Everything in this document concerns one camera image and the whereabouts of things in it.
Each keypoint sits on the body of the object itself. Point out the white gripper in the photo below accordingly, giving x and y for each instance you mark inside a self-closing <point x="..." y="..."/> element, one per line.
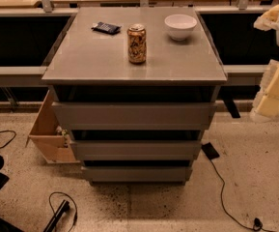
<point x="266" y="104"/>

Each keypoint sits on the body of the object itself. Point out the grey drawer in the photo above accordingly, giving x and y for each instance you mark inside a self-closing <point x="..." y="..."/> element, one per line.
<point x="136" y="174"/>
<point x="134" y="116"/>
<point x="135" y="150"/>

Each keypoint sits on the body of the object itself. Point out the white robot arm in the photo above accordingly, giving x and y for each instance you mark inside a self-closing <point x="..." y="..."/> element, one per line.
<point x="269" y="20"/>

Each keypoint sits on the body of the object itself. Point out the grey drawer cabinet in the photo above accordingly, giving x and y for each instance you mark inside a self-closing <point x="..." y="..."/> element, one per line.
<point x="93" y="67"/>

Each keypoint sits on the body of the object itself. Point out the grey bottom drawer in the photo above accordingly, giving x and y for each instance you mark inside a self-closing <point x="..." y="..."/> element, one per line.
<point x="136" y="174"/>

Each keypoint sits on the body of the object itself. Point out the grey top drawer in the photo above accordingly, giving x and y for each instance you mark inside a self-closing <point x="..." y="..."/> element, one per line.
<point x="134" y="116"/>

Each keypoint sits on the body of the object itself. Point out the black power adapter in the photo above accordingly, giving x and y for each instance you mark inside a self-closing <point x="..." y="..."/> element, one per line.
<point x="210" y="151"/>

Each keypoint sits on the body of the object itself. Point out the white ceramic bowl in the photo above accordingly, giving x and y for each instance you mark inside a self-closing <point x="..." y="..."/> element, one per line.
<point x="179" y="26"/>

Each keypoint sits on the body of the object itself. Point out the gold patterned soda can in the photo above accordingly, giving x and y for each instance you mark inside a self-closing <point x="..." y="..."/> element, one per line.
<point x="136" y="39"/>

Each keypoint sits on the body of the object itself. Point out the dark blue snack packet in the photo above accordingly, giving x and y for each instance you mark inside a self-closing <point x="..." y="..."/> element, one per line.
<point x="106" y="28"/>

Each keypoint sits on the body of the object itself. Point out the cardboard box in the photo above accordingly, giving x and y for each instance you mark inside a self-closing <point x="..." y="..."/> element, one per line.
<point x="48" y="136"/>

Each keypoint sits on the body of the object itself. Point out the black bar on floor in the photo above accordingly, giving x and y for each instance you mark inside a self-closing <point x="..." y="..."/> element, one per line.
<point x="64" y="207"/>

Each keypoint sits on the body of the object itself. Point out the grey metal rail frame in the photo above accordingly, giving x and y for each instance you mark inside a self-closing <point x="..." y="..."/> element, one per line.
<point x="30" y="38"/>

